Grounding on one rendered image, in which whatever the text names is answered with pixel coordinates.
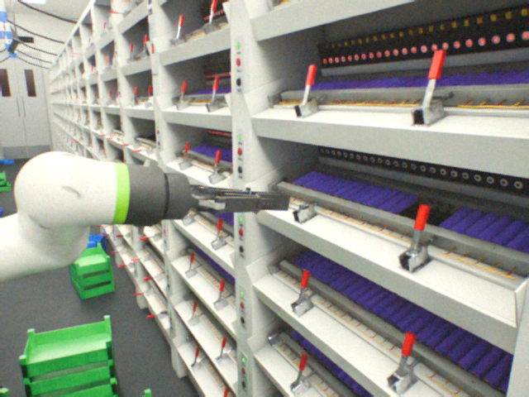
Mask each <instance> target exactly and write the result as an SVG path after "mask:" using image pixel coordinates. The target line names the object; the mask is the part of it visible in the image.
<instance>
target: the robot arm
mask: <svg viewBox="0 0 529 397"><path fill-rule="evenodd" d="M250 191H251V188H248V187H245V191H243V190H242V189H229V188H218V187H209V186H202V185H200V184H190V183H189V180H188V177H187V176H186V175H184V174H175V173H165V172H163V171H162V169H161V168H160V167H155V165H151V164H150V161H149V160H145V163H144V164H143V165H136V164H125V163H116V162H106V161H100V160H92V159H88V158H84V157H82V156H78V155H73V154H70V153H66V152H48V153H45V154H42V155H39V156H37V157H35V158H33V159H31V160H30V161H29V162H27V163H26V164H25V165H24V166H23V167H22V169H21V171H20V172H19V174H18V176H17V180H16V183H15V198H16V202H17V210H18V213H17V214H14V215H12V216H8V217H5V218H1V219H0V284H1V283H3V282H8V281H10V280H13V279H16V278H19V277H22V276H26V275H32V274H35V273H40V272H43V271H47V270H54V269H59V268H62V267H65V266H67V265H70V264H73V263H74V262H75V261H77V260H78V259H79V258H80V257H81V255H82V254H83V251H84V250H86V248H87V245H88V239H89V230H90V226H98V224H114V225H134V227H138V234H139V235H143V234H144V229H145V227H153V225H158V224H159V222H160V220H161V219H165V220H182V219H184V218H185V217H186V216H187V214H188V211H189V209H190V208H193V209H197V211H198V212H206V211H213V213H215V214H221V213H255V214H258V213H259V212H260V211H285V212H287V211H288V209H289V204H290V198H291V196H289V194H284V193H281V192H266V191H251V193H250Z"/></svg>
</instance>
